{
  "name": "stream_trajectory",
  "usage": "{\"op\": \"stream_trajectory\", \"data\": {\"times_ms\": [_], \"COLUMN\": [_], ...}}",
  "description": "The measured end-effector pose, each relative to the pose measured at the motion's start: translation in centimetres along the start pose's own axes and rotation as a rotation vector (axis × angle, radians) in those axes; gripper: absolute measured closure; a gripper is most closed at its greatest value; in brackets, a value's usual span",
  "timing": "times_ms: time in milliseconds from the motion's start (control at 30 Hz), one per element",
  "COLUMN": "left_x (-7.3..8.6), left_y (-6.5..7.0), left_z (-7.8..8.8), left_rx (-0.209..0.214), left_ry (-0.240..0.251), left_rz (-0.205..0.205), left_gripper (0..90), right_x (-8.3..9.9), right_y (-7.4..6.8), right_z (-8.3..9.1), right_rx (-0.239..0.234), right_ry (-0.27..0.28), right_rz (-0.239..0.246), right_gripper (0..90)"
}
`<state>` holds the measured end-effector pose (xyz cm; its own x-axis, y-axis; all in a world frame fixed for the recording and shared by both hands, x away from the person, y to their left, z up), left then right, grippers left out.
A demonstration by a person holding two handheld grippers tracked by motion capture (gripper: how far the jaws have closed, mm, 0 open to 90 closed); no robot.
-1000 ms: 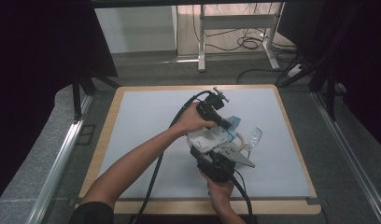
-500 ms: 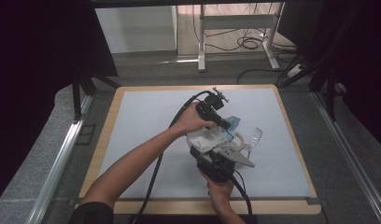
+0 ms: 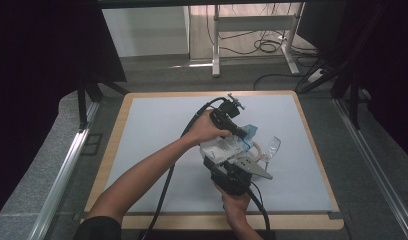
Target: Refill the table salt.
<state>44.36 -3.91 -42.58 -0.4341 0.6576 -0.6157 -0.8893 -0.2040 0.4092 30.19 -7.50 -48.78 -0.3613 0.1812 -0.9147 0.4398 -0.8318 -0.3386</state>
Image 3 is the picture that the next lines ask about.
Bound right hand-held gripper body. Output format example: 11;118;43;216
210;155;274;196

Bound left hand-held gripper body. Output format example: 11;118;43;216
208;93;246;136

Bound white and blue pouch bag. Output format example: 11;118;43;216
200;124;260;167

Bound clear glass jar with handle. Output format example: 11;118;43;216
246;135;282;164

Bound person's left hand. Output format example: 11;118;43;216
183;109;232;148

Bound person's right hand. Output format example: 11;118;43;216
213;182;253;231

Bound white table mat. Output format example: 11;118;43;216
105;94;335;214

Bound white power strip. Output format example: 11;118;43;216
306;68;325;83

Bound white panel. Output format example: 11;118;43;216
101;5;191;58

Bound black metal stand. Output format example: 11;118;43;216
296;56;365;131

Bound black sleeve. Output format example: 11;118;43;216
72;215;123;240

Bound black tripod stand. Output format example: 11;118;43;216
76;74;130;130

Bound dark curtain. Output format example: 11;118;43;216
0;0;128;221
296;0;408;165

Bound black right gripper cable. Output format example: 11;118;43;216
246;181;272;240

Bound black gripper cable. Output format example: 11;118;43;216
137;96;228;240
246;181;272;240

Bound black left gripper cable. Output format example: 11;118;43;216
137;96;228;240

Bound coiled black floor cables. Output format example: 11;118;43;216
205;3;319;58

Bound white metal desk frame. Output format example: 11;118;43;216
211;3;302;78

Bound aluminium rail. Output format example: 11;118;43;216
333;97;408;240
27;100;100;240

